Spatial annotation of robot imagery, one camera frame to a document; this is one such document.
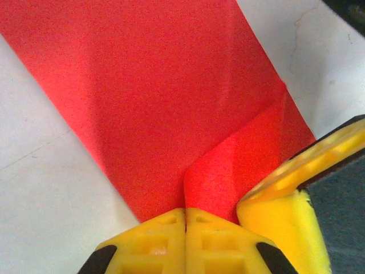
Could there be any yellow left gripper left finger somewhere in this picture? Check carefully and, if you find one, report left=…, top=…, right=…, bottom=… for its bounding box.
left=77, top=207, right=187, bottom=274

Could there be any red square paper sheet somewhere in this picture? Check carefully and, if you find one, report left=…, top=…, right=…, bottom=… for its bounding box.
left=0, top=0, right=317, bottom=225

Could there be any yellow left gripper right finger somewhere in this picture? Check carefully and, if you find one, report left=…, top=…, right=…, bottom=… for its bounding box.
left=185, top=207, right=299, bottom=274

